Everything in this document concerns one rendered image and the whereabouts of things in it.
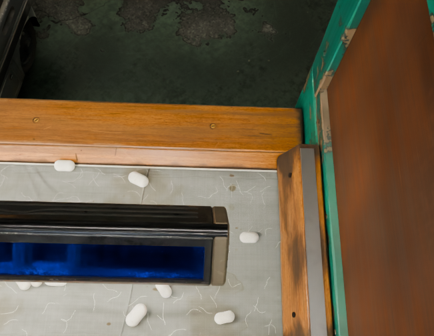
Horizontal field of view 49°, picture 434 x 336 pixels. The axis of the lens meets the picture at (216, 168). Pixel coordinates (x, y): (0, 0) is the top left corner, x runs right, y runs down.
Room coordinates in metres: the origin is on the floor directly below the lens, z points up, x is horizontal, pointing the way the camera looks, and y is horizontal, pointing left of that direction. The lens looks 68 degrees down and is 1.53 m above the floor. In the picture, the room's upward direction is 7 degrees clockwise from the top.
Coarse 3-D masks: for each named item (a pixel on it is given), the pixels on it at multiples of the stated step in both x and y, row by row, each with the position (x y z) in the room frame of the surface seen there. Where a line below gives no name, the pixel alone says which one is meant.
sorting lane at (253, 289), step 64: (0, 192) 0.23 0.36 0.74; (64, 192) 0.24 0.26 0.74; (128, 192) 0.26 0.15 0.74; (192, 192) 0.27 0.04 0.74; (256, 192) 0.29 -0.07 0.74; (256, 256) 0.17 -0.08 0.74; (0, 320) 0.02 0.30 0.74; (64, 320) 0.04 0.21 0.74; (192, 320) 0.06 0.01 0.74; (256, 320) 0.07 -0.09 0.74
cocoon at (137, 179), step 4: (132, 172) 0.29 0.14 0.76; (136, 172) 0.29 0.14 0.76; (132, 176) 0.28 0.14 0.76; (136, 176) 0.28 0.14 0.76; (140, 176) 0.28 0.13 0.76; (144, 176) 0.28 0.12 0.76; (132, 180) 0.27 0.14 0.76; (136, 180) 0.27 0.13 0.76; (140, 180) 0.27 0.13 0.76; (144, 180) 0.28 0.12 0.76; (148, 180) 0.28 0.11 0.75; (136, 184) 0.27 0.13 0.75; (140, 184) 0.27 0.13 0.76; (144, 184) 0.27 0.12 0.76
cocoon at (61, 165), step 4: (60, 160) 0.29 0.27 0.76; (64, 160) 0.30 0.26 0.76; (68, 160) 0.30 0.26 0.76; (56, 164) 0.29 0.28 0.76; (60, 164) 0.29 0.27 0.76; (64, 164) 0.29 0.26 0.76; (68, 164) 0.29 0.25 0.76; (72, 164) 0.29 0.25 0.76; (56, 168) 0.28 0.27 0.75; (60, 168) 0.28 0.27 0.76; (64, 168) 0.28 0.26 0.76; (68, 168) 0.28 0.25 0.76; (72, 168) 0.28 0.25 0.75
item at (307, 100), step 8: (312, 72) 0.48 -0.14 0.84; (312, 80) 0.47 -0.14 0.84; (304, 88) 0.49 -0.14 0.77; (312, 88) 0.45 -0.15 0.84; (304, 96) 0.47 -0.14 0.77; (312, 96) 0.44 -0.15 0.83; (296, 104) 0.49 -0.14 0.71; (304, 104) 0.46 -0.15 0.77; (312, 104) 0.43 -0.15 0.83; (304, 112) 0.44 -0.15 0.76; (312, 112) 0.41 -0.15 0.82; (304, 120) 0.43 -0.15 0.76; (312, 120) 0.40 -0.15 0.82; (304, 128) 0.42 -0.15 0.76; (312, 128) 0.39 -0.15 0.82; (304, 136) 0.40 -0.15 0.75; (312, 136) 0.37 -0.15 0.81
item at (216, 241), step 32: (0, 224) 0.09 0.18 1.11; (32, 224) 0.10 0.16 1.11; (64, 224) 0.10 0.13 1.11; (96, 224) 0.10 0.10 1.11; (128, 224) 0.11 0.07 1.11; (160, 224) 0.11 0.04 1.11; (192, 224) 0.11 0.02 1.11; (224, 224) 0.12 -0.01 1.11; (0, 256) 0.07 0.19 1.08; (32, 256) 0.07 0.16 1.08; (64, 256) 0.08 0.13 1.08; (96, 256) 0.08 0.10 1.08; (128, 256) 0.08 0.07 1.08; (160, 256) 0.09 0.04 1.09; (192, 256) 0.09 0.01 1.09; (224, 256) 0.09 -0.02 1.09
